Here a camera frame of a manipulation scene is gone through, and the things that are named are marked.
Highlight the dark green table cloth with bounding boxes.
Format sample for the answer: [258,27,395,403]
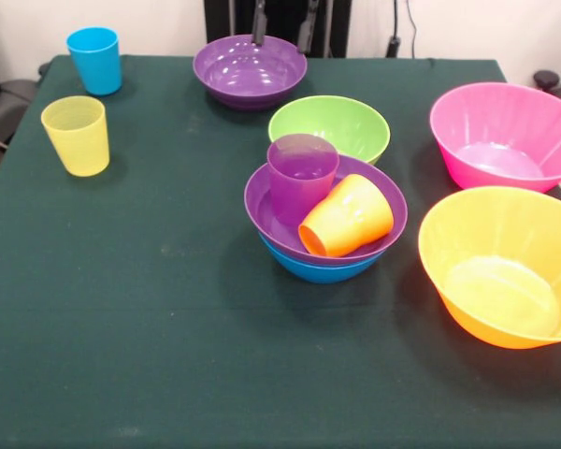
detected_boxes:
[0,54,561,449]

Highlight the blue bowl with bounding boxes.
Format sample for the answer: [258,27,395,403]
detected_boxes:
[257,231,388,285]

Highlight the black office chair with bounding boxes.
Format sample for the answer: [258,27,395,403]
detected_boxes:
[532,69,561,111]
[0,36,43,151]

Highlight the blue cup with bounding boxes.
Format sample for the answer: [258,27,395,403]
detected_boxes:
[65,26,123,97]

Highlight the orange bowl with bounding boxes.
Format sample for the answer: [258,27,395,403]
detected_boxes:
[418,185,561,350]

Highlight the purple bowl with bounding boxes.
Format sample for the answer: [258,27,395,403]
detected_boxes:
[243,153,410,268]
[192,34,309,111]

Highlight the purple cup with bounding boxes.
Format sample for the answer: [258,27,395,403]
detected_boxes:
[266,133,341,228]

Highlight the black cable with plug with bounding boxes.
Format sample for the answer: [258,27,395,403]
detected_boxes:
[385,0,418,59]

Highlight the green bowl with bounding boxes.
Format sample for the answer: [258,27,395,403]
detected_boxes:
[267,94,392,166]

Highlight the yellow cup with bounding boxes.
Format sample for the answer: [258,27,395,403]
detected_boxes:
[40,94,111,178]

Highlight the pink bowl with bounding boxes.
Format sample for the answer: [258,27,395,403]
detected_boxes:
[429,81,561,196]

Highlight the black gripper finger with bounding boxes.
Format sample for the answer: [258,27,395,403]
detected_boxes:
[296,0,320,55]
[251,0,267,47]

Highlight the orange cup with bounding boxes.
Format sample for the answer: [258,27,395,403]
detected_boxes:
[297,205,350,258]
[320,173,396,252]

